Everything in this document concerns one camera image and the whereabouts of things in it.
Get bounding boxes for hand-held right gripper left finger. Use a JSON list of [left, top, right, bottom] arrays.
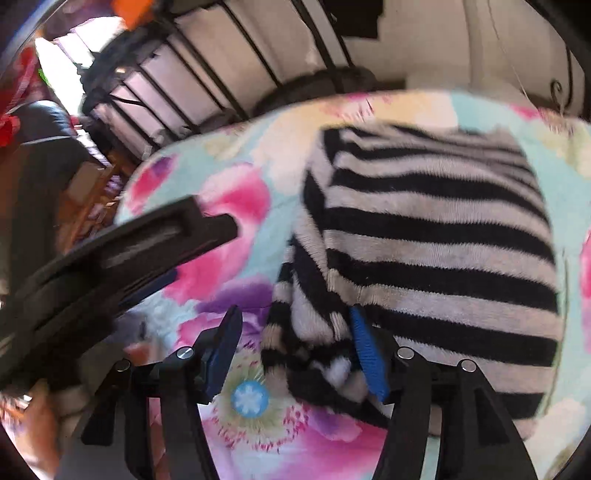
[[81, 305, 243, 480]]

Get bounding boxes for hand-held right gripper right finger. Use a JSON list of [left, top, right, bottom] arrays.
[[348, 307, 539, 480]]

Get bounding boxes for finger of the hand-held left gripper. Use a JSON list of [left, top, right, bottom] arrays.
[[14, 196, 239, 305], [46, 268, 180, 333]]

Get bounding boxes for black and white striped garment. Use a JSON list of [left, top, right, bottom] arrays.
[[261, 124, 566, 435]]

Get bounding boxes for floral blanket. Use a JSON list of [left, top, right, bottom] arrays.
[[113, 90, 591, 480]]

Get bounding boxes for wooden chair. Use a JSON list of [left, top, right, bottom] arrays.
[[60, 161, 126, 252]]

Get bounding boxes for black metal round-shelf rack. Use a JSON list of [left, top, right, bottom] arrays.
[[81, 0, 356, 160]]

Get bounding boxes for dark grey cushion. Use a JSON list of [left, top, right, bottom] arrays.
[[14, 100, 90, 155]]

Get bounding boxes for orange round object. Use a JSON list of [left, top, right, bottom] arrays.
[[113, 0, 155, 29]]

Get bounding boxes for red cloth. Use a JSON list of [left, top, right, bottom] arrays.
[[0, 46, 40, 146]]

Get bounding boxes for black cloth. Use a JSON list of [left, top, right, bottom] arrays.
[[342, 0, 385, 40]]

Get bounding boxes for black iron bed frame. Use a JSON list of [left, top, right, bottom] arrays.
[[549, 46, 580, 114]]

